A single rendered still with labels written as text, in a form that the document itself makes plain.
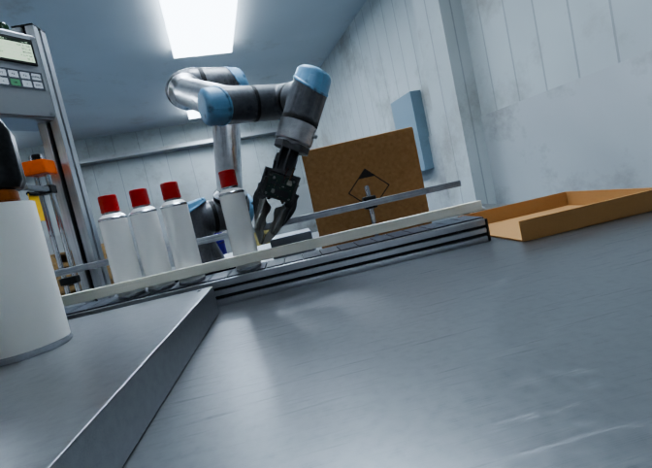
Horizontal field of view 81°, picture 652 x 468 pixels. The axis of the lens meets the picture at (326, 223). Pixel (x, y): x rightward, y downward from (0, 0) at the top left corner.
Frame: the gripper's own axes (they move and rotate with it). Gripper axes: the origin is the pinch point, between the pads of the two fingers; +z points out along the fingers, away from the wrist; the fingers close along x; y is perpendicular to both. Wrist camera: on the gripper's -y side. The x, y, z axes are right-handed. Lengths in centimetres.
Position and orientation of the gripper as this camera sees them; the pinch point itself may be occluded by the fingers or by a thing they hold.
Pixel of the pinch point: (263, 238)
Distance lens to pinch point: 80.4
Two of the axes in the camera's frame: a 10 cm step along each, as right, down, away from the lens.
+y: 1.0, 0.5, -9.9
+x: 9.5, 3.0, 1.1
